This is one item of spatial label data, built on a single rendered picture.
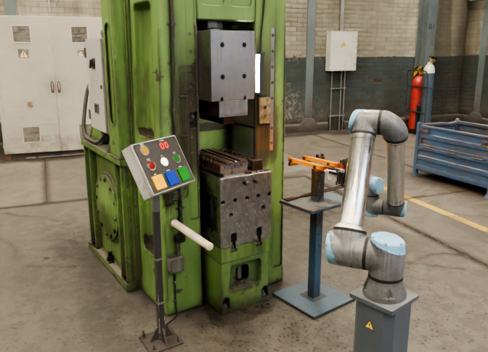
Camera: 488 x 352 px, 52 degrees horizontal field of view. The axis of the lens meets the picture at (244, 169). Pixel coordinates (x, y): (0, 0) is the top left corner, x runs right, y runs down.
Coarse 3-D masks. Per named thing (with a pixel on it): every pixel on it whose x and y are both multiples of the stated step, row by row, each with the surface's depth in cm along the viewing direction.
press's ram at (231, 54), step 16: (208, 32) 279; (224, 32) 282; (240, 32) 288; (208, 48) 281; (224, 48) 284; (240, 48) 290; (208, 64) 283; (224, 64) 286; (240, 64) 292; (208, 80) 286; (224, 80) 288; (240, 80) 294; (208, 96) 288; (224, 96) 290; (240, 96) 296
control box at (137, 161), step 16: (144, 144) 254; (160, 144) 263; (176, 144) 273; (128, 160) 250; (144, 160) 250; (160, 160) 259; (144, 176) 247; (192, 176) 273; (144, 192) 249; (160, 192) 250
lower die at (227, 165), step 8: (208, 152) 329; (224, 152) 329; (200, 160) 319; (208, 160) 311; (216, 160) 310; (224, 160) 307; (232, 160) 304; (240, 160) 306; (216, 168) 302; (224, 168) 301; (232, 168) 304; (240, 168) 307
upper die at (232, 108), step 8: (200, 104) 308; (208, 104) 300; (216, 104) 292; (224, 104) 292; (232, 104) 295; (240, 104) 298; (200, 112) 310; (208, 112) 301; (216, 112) 293; (224, 112) 293; (232, 112) 296; (240, 112) 299
